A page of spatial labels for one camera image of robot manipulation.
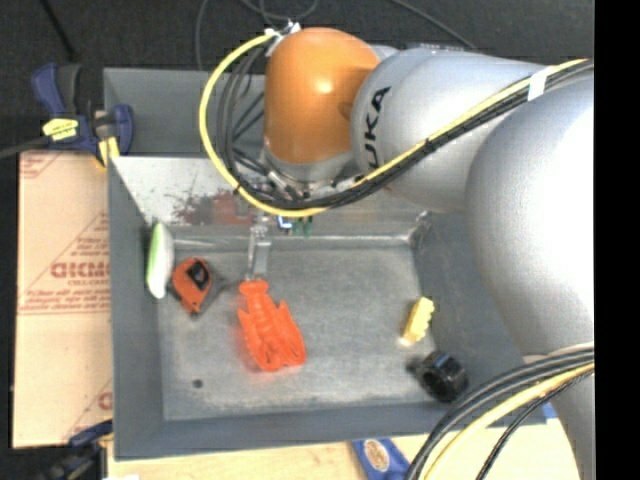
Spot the orange toy lobster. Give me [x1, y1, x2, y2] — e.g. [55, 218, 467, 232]
[235, 279, 308, 374]

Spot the brown cardboard board red print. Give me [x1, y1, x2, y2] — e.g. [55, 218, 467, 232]
[10, 148, 116, 449]

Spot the grey metal bin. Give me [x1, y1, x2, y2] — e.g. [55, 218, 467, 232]
[102, 66, 547, 460]

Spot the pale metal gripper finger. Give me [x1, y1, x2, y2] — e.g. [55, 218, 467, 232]
[246, 226, 261, 282]
[258, 228, 274, 277]

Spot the green and white sponge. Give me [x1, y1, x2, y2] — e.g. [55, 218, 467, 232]
[145, 221, 176, 300]

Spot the orange and black tape measure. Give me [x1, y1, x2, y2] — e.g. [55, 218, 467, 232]
[170, 256, 227, 318]

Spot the yellow toy block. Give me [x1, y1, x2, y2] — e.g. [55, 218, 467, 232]
[399, 295, 436, 347]

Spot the black plastic ring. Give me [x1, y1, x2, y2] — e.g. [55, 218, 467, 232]
[406, 349, 470, 404]

